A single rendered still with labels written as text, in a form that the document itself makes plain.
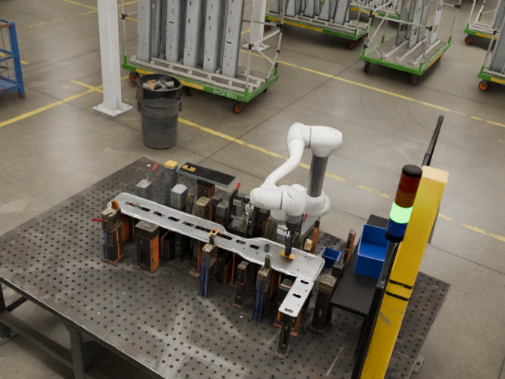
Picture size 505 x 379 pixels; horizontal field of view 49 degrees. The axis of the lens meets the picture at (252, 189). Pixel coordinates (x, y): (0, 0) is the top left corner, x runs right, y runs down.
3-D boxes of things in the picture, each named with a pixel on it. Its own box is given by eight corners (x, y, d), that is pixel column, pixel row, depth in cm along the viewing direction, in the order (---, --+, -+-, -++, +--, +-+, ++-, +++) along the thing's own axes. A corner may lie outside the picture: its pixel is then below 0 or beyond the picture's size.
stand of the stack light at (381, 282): (367, 295, 215) (400, 169, 185) (371, 285, 221) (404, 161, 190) (385, 301, 213) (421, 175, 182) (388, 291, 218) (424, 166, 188)
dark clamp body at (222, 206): (208, 255, 354) (211, 206, 333) (218, 244, 364) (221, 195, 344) (223, 261, 350) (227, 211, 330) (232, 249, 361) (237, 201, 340)
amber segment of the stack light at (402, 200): (391, 204, 192) (395, 190, 189) (395, 195, 198) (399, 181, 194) (411, 210, 190) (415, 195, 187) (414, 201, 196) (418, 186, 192)
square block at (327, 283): (309, 330, 306) (319, 281, 287) (313, 320, 312) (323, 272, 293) (322, 335, 304) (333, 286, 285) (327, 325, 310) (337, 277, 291)
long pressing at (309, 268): (101, 208, 337) (101, 207, 336) (122, 192, 355) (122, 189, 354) (314, 283, 296) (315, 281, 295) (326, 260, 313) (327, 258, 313)
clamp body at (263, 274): (246, 319, 309) (252, 273, 290) (255, 307, 318) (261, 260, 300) (261, 325, 306) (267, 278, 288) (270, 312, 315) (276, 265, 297)
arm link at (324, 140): (296, 202, 388) (328, 204, 387) (296, 220, 377) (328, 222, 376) (309, 119, 331) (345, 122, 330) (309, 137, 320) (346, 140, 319)
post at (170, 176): (163, 221, 380) (163, 166, 356) (168, 216, 386) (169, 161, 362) (172, 225, 377) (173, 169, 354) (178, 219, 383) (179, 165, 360)
